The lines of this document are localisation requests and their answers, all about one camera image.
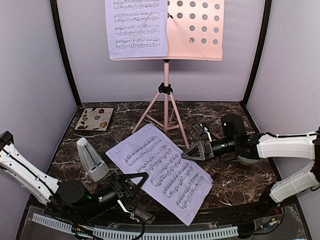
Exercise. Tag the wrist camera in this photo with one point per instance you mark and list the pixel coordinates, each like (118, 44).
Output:
(137, 213)
(202, 130)

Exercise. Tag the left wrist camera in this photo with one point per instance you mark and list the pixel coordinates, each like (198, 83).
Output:
(137, 213)

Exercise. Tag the green ceramic bowl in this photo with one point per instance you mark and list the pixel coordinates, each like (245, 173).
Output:
(246, 161)

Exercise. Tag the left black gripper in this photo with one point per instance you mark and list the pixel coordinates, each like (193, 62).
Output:
(116, 182)

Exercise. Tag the sheet music page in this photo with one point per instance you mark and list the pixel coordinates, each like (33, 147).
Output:
(136, 28)
(178, 184)

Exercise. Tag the pink music stand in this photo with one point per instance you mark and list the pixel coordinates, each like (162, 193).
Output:
(195, 32)

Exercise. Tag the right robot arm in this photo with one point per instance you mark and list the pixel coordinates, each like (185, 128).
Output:
(250, 148)

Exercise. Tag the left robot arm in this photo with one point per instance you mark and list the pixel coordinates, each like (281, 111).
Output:
(69, 195)

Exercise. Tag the black front rail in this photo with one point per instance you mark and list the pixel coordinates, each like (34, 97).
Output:
(210, 214)

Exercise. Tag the black frame post right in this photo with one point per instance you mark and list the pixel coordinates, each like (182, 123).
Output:
(258, 53)

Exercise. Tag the floral square plate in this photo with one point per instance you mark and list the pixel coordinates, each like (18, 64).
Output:
(94, 119)

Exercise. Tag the white slotted cable duct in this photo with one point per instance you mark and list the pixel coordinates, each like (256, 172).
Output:
(108, 234)

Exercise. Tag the white metronome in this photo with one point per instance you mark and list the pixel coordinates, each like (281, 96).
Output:
(92, 163)

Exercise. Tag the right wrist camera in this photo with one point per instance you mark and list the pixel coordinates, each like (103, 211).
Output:
(202, 130)

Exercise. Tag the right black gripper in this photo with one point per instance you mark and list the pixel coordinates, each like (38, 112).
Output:
(206, 143)

